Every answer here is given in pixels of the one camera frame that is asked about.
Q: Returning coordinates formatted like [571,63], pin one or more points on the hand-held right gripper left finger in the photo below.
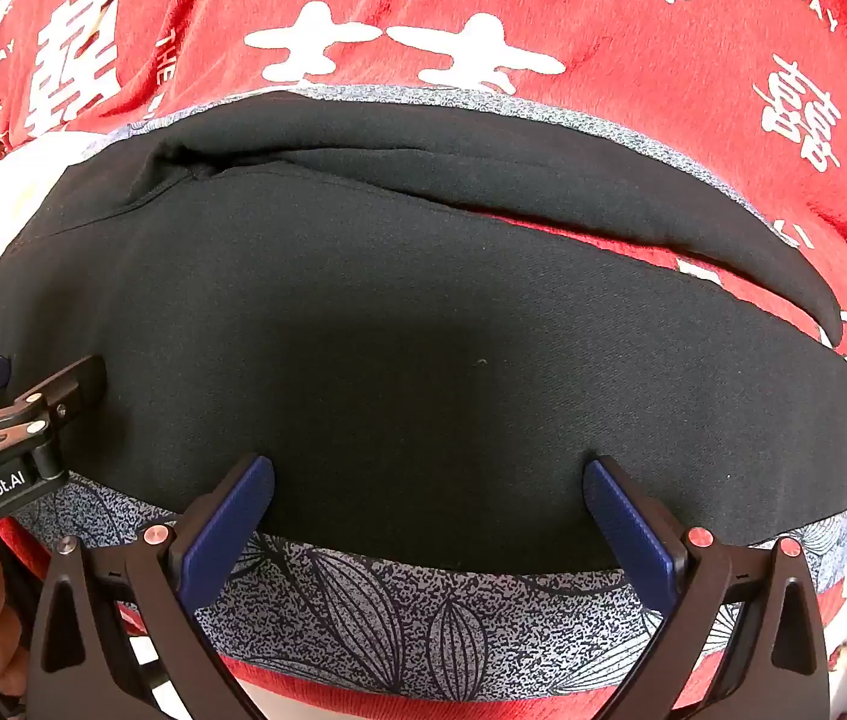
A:
[228,532]

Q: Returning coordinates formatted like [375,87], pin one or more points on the red printed blanket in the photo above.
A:
[618,15]

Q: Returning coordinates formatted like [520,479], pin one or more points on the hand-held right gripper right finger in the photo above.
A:
[630,532]

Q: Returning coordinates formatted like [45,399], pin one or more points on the black garment with patterned lining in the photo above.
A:
[393,615]

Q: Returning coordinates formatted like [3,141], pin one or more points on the white and yellow cloth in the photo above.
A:
[15,172]

